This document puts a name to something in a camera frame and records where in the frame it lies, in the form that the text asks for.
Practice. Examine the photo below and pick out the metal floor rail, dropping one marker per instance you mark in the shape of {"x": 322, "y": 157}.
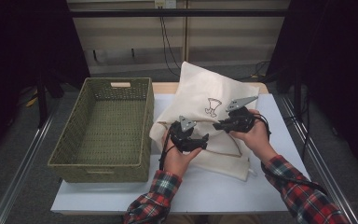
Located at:
{"x": 326, "y": 165}
{"x": 18, "y": 174}

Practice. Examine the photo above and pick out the black horizontal bar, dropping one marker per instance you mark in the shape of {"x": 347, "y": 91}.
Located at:
{"x": 230, "y": 13}

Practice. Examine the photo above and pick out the black metal stand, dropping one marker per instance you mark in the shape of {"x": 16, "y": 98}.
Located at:
{"x": 42, "y": 102}
{"x": 297, "y": 77}

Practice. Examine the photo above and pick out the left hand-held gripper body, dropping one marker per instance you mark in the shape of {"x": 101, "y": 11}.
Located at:
{"x": 183, "y": 140}

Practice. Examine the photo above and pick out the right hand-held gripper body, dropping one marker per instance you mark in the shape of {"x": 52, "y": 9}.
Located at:
{"x": 242, "y": 121}

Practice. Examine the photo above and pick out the yellow floor strip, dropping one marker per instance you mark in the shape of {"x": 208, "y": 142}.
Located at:
{"x": 31, "y": 101}

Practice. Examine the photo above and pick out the green woven basket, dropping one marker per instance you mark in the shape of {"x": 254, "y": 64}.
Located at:
{"x": 115, "y": 124}

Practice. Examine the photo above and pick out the person's right hand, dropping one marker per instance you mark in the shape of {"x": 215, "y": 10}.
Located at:
{"x": 258, "y": 140}

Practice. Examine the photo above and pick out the person's left hand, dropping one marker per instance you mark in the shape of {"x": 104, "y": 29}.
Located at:
{"x": 175, "y": 161}

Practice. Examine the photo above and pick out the white wall outlet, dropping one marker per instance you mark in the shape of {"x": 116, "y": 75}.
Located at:
{"x": 165, "y": 3}

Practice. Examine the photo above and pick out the wooden wall post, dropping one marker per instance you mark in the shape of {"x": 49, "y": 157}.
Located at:
{"x": 185, "y": 40}

